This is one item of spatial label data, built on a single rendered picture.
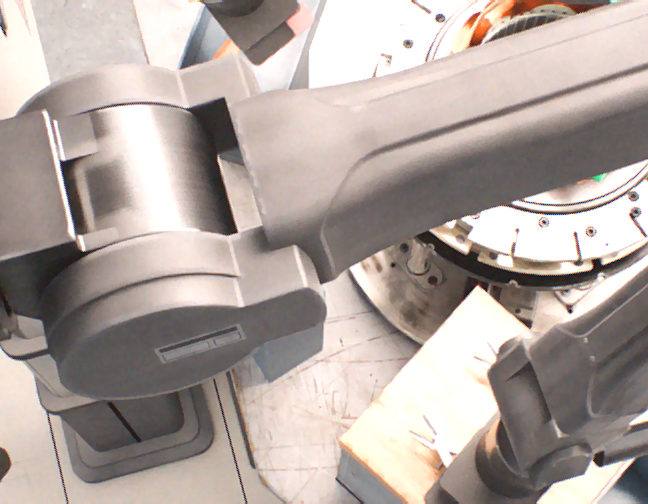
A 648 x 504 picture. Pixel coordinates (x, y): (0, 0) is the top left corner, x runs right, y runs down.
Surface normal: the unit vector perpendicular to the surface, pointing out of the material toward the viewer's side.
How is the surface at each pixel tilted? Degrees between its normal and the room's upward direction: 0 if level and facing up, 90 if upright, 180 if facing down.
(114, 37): 0
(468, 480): 1
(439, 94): 11
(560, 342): 63
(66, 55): 0
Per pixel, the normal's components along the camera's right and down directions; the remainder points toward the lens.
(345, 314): 0.01, -0.29
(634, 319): -0.87, 0.03
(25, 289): 0.27, 0.87
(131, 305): -0.17, -0.40
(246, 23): -0.13, 0.07
